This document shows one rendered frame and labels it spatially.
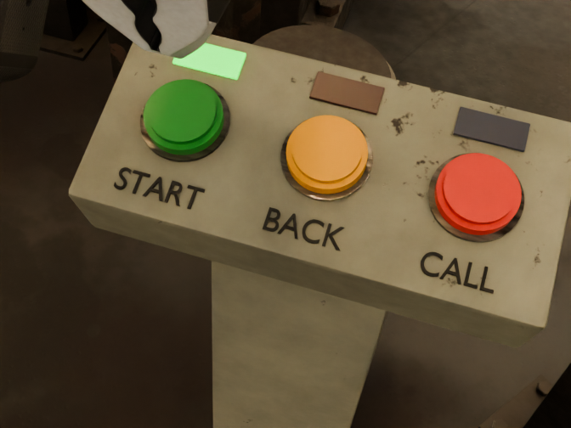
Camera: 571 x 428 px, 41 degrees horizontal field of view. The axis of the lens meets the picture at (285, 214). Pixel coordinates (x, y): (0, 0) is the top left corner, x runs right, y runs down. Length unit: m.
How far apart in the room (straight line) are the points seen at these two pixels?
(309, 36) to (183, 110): 0.22
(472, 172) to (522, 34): 1.21
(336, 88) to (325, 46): 0.18
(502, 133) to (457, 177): 0.04
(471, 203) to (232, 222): 0.11
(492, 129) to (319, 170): 0.09
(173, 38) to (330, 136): 0.10
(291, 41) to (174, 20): 0.28
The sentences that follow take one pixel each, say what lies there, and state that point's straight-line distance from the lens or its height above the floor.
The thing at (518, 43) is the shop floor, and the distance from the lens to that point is 1.55.
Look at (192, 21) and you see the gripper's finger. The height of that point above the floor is 0.69.
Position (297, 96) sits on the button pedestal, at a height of 0.61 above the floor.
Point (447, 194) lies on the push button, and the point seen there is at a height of 0.61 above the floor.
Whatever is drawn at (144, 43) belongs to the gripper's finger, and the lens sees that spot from 0.33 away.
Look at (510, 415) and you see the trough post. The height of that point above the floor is 0.01.
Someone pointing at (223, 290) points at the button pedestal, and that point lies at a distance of 0.43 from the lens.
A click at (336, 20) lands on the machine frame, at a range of 1.38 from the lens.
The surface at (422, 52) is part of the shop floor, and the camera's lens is 1.46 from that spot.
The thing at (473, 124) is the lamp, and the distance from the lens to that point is 0.39.
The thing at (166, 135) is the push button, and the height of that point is 0.61.
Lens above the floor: 0.87
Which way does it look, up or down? 50 degrees down
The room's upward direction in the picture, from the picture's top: 6 degrees clockwise
